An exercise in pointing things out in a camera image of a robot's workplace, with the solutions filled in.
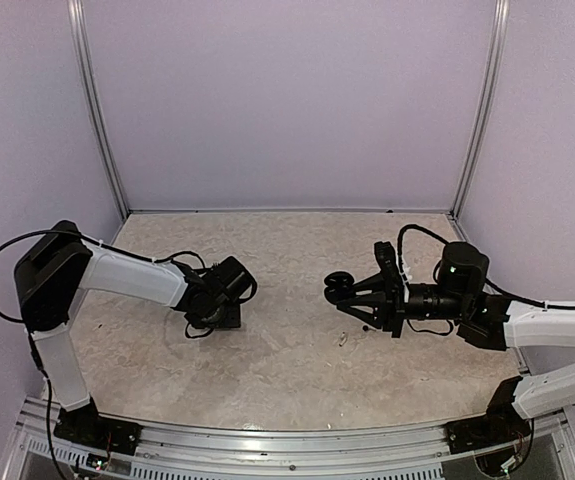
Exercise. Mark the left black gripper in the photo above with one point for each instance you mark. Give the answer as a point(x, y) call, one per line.
point(233, 320)

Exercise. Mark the left aluminium frame post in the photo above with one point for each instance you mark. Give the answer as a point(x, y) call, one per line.
point(98, 125)

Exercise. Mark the right aluminium frame post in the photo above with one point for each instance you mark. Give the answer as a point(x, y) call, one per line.
point(484, 108)

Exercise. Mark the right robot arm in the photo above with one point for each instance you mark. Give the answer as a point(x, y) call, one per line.
point(497, 321)

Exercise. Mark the front aluminium rail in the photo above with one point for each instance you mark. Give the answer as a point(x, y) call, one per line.
point(171, 451)

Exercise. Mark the aluminium frame post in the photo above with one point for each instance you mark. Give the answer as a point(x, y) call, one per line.
point(98, 125)
point(484, 108)

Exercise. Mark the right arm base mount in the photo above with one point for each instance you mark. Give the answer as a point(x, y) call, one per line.
point(484, 431)

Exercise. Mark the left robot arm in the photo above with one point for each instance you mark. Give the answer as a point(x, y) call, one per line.
point(65, 265)

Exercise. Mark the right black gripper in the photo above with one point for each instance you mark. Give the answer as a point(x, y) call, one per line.
point(389, 313)

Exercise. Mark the black earbud charging case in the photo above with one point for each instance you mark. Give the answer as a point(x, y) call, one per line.
point(339, 286)

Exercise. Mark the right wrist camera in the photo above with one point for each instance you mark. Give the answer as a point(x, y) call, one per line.
point(393, 277)

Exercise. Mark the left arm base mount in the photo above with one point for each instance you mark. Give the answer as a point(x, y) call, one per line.
point(107, 434)

